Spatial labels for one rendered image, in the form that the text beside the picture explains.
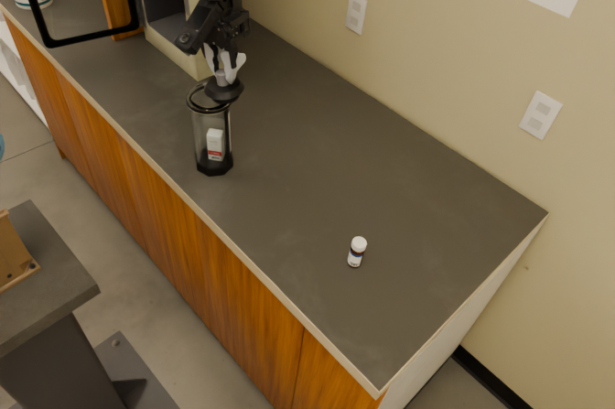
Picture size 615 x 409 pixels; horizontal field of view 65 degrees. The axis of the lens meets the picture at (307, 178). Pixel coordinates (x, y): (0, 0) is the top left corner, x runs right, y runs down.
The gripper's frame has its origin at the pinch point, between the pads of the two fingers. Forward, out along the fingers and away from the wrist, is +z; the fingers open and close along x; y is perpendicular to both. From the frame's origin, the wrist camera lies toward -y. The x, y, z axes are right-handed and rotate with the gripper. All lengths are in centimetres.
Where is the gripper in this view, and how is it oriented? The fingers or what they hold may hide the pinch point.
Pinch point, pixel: (221, 78)
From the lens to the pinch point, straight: 111.3
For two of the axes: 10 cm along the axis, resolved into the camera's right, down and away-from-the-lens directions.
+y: 5.6, -5.9, 5.8
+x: -8.3, -3.9, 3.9
